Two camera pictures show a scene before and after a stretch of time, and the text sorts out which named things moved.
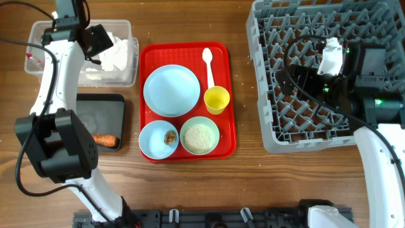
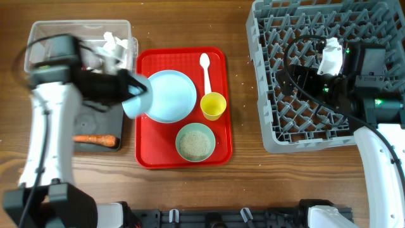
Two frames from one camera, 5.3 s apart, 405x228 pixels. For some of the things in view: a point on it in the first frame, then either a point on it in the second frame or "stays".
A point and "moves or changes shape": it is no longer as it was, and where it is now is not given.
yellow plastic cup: [216, 98] moves or changes shape
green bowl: [199, 135] moves or changes shape
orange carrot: [108, 140] stays
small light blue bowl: [151, 140] to [137, 106]
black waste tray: [102, 114] stays
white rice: [199, 138] moves or changes shape
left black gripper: [100, 40] to [125, 79]
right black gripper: [306, 75] stays
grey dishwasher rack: [288, 122] stays
